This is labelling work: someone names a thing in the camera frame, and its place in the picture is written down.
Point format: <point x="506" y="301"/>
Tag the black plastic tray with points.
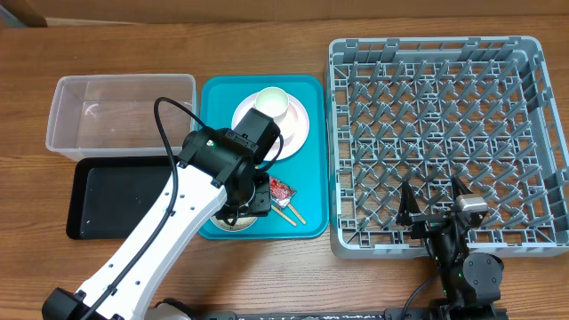
<point x="110" y="195"/>

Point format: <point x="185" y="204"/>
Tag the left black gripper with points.
<point x="260" y="204"/>

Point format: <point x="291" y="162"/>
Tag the red foil wrapper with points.
<point x="281" y="194"/>

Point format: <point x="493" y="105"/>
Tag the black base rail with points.
<point x="387" y="314"/>

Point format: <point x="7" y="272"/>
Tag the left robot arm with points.
<point x="217" y="174"/>

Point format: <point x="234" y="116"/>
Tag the white bowl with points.
<point x="239" y="225"/>

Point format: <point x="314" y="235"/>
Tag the clear plastic bin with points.
<point x="113" y="115"/>

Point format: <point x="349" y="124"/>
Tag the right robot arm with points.
<point x="470" y="280"/>

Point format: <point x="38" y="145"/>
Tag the cardboard backdrop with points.
<point x="37" y="13"/>

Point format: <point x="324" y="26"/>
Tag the upper wooden chopstick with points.
<point x="297" y="214"/>

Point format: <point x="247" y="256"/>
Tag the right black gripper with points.
<point x="407" y="213"/>

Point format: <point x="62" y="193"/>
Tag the large white plate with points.
<point x="301" y="129"/>

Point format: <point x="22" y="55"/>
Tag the grey dishwasher rack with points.
<point x="423" y="110"/>

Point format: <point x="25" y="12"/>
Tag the white cup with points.
<point x="267" y="94"/>

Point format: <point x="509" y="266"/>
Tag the teal serving tray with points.
<point x="305" y="171"/>

